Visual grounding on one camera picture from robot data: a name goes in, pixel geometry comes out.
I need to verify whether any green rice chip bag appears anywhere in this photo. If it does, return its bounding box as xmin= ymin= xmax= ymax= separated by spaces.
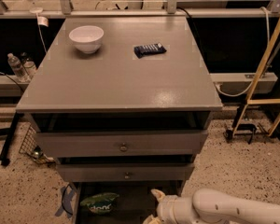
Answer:
xmin=80 ymin=192 xmax=119 ymax=215

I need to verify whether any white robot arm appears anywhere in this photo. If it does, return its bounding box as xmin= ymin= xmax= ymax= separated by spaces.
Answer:
xmin=143 ymin=189 xmax=280 ymax=224

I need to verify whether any dark blue snack bar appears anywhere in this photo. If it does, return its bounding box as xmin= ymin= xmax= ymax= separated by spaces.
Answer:
xmin=133 ymin=43 xmax=166 ymax=59

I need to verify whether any white ceramic bowl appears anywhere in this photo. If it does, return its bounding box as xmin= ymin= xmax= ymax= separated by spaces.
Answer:
xmin=69 ymin=25 xmax=105 ymax=54

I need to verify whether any top grey drawer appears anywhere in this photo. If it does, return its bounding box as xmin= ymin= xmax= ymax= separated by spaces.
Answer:
xmin=35 ymin=130 xmax=208 ymax=158

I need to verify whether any wire mesh basket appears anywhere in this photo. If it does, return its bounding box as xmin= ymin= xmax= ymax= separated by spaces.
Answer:
xmin=19 ymin=126 xmax=54 ymax=164

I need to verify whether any clear water bottle right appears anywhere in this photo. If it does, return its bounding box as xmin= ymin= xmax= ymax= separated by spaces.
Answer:
xmin=21 ymin=52 xmax=37 ymax=78

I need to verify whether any grey drawer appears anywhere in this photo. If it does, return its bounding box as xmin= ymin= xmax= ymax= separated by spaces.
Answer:
xmin=35 ymin=130 xmax=208 ymax=158
xmin=57 ymin=163 xmax=194 ymax=182

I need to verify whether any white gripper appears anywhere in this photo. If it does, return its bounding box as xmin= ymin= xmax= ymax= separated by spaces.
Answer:
xmin=143 ymin=189 xmax=196 ymax=224

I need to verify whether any clear water bottle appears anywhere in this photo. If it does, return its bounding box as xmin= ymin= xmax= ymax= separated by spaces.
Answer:
xmin=7 ymin=53 xmax=29 ymax=82
xmin=21 ymin=52 xmax=37 ymax=78

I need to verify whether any white cable with tag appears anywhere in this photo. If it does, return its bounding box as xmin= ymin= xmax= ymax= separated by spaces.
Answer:
xmin=22 ymin=0 xmax=49 ymax=54

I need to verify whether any middle grey drawer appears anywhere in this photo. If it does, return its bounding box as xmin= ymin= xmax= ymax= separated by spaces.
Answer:
xmin=57 ymin=163 xmax=194 ymax=182

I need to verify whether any clear water bottle left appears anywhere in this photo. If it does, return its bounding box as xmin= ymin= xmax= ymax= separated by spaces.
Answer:
xmin=7 ymin=53 xmax=29 ymax=82

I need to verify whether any grey drawer cabinet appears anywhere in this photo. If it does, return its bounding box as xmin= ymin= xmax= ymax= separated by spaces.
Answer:
xmin=15 ymin=16 xmax=224 ymax=224

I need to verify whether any black metal leg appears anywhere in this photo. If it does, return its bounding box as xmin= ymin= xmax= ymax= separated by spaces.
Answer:
xmin=0 ymin=113 xmax=21 ymax=166

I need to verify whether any white hose cable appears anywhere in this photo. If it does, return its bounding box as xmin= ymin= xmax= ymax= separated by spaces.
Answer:
xmin=214 ymin=7 xmax=271 ymax=98

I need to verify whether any bottom open drawer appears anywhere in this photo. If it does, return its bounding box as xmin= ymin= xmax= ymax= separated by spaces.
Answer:
xmin=72 ymin=180 xmax=184 ymax=224

